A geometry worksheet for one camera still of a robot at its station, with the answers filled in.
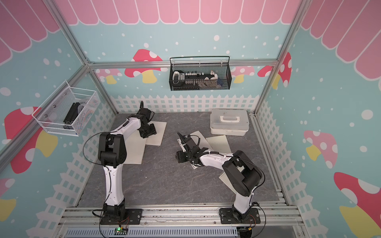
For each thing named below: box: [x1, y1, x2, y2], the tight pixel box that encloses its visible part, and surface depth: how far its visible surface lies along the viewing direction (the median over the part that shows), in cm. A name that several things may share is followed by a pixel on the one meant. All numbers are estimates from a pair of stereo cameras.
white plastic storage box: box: [209, 109, 250, 137], surface depth 103 cm
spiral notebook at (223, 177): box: [218, 171, 239, 195], surface depth 52 cm
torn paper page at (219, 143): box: [205, 134, 232, 154], surface depth 105 cm
